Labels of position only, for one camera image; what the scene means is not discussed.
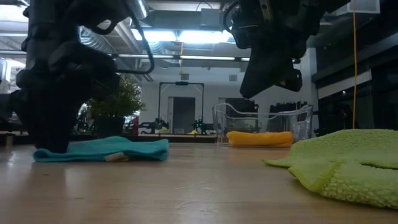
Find silver ventilation duct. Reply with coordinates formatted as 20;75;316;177
129;0;149;19

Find black background cabinet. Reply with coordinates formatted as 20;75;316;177
267;101;312;133

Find orange microfiber towel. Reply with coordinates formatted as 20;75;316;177
226;130;295;148

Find black background gantry frame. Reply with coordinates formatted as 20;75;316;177
158;81;205;135

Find yellow hanging cable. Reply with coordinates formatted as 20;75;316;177
352;0;358;130

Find long ceiling light strip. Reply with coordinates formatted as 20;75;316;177
108;53;251;62

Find green microfiber towel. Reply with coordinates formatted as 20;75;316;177
262;129;398;209

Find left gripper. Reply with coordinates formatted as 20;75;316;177
11;41;121;154

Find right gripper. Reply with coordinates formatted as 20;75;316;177
223;0;309;100

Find black background cart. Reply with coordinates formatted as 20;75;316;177
225;98;261;133

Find teal microfiber towel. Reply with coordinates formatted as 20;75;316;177
33;136;170;163

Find small potted green plant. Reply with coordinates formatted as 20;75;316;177
86;74;146;140

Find clear plastic bin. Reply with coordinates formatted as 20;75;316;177
212;102;314;147

